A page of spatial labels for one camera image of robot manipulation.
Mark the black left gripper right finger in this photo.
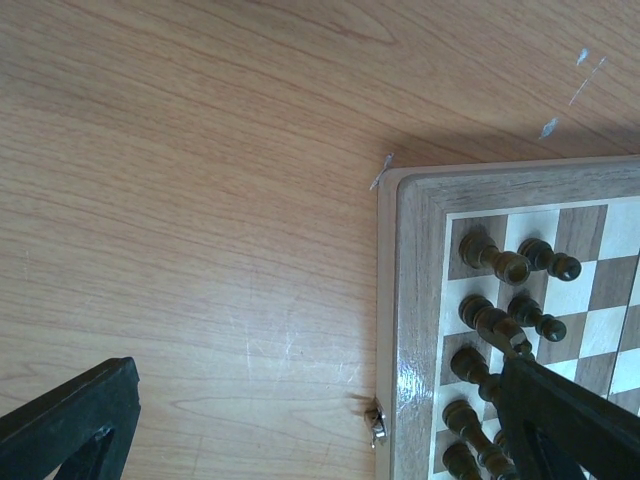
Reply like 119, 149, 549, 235
497, 358, 639, 479

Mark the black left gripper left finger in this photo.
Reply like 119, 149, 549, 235
1, 357, 141, 479

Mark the dark chess queen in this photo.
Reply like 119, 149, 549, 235
442, 399, 519, 479

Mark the dark chess king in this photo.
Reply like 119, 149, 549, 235
442, 442, 482, 480

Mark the dark chess bishop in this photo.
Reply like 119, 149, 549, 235
450, 346, 501, 407

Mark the dark chess knight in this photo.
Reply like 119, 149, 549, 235
458, 294, 535, 360

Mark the metal board clasp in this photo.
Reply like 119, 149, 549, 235
364, 397, 388, 449

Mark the wooden chess board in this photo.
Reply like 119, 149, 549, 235
367, 156, 639, 479

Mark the dark chess rook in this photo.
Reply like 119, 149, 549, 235
459, 230, 531, 286

